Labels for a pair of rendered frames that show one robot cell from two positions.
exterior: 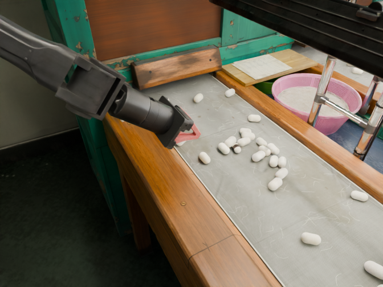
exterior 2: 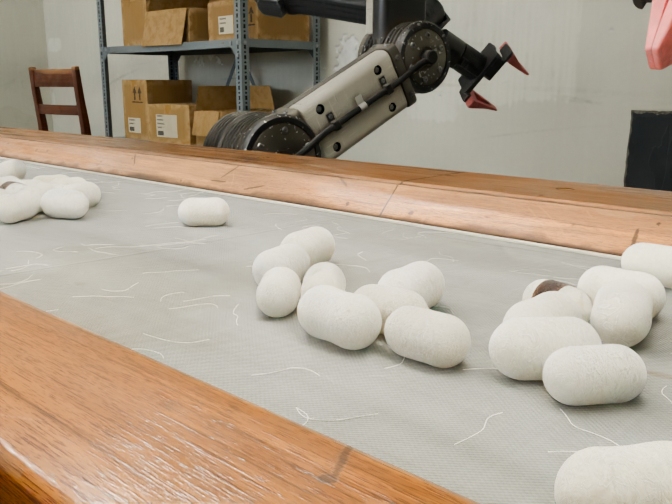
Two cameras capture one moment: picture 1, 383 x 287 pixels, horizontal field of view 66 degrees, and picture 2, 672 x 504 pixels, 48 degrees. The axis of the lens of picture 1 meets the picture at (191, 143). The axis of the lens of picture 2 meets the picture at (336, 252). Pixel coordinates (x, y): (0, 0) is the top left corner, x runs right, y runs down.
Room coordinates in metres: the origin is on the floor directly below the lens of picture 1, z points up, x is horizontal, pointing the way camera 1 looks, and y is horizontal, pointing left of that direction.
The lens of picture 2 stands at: (0.81, -0.29, 0.84)
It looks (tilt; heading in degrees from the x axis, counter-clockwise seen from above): 13 degrees down; 162
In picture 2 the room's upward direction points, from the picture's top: straight up
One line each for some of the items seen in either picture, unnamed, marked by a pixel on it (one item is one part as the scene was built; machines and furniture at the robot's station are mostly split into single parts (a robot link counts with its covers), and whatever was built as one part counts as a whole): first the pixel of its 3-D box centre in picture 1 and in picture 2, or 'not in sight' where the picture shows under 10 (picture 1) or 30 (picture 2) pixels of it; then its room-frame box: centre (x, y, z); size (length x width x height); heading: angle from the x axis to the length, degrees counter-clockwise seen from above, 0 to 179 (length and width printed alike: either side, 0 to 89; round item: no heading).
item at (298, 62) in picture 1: (269, 65); not in sight; (0.99, -0.28, 0.77); 0.33 x 0.15 x 0.01; 119
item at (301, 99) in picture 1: (310, 108); not in sight; (0.80, -0.39, 0.71); 0.22 x 0.22 x 0.06
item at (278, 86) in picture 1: (311, 105); not in sight; (0.80, -0.39, 0.72); 0.27 x 0.27 x 0.10
